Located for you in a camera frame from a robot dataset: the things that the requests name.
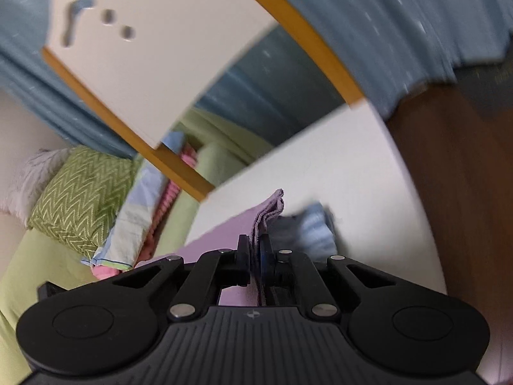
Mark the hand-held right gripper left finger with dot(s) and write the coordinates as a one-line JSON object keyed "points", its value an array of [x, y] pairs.
{"points": [[243, 264]]}

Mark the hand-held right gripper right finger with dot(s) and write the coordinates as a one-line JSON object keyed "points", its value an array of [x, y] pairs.
{"points": [[265, 262]]}

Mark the purple garment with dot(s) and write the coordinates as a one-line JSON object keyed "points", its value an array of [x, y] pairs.
{"points": [[224, 232]]}

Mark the green covered sofa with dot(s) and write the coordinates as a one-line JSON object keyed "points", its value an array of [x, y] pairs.
{"points": [[44, 272]]}

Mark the blue striped folded garment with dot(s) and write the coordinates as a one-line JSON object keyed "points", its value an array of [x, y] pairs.
{"points": [[308, 228]]}

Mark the pink knitted cloth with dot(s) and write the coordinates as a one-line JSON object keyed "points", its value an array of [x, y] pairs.
{"points": [[168, 204]]}

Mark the green chevron pillow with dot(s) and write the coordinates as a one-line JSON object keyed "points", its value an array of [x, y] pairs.
{"points": [[80, 196]]}

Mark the light blue checked cloth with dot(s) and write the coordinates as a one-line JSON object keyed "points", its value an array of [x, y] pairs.
{"points": [[136, 208]]}

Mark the blue curtain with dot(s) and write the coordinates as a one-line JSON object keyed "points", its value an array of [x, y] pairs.
{"points": [[400, 28]]}

